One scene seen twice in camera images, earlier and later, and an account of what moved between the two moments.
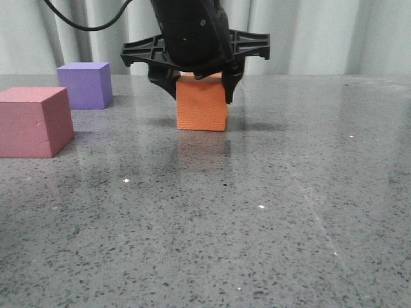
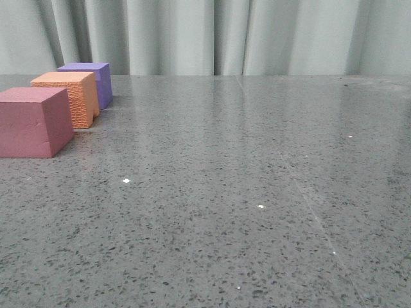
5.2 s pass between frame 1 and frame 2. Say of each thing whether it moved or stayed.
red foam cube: stayed
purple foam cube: stayed
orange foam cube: moved
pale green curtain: stayed
